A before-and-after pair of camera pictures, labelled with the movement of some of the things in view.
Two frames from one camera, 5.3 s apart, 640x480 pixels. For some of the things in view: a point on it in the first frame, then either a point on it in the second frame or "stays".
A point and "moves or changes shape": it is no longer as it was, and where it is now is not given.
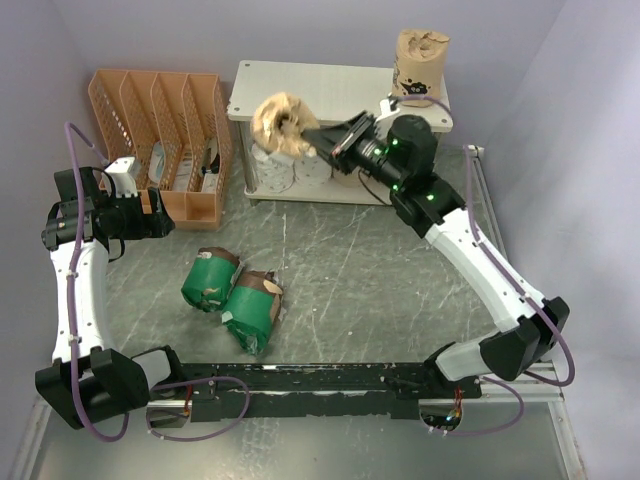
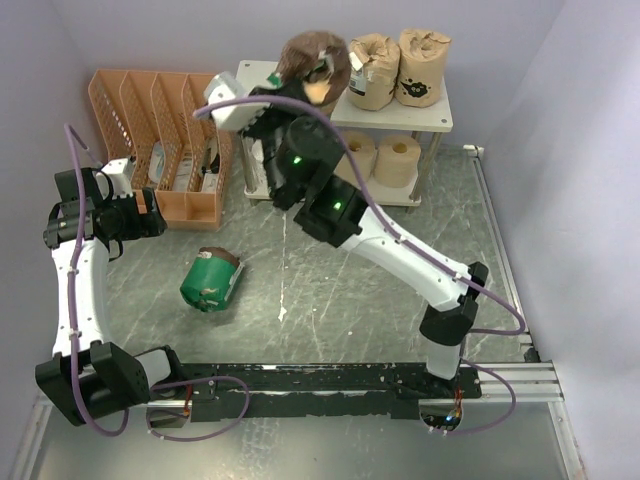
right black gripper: (336, 139) to (274, 110)
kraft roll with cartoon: (419, 65) stays
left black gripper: (156, 224) stays
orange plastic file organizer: (173, 131) stays
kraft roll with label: (278, 123) moves or changes shape
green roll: (208, 279) stays
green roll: (253, 309) to (319, 62)
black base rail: (385, 390) stays
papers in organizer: (184, 170) stays
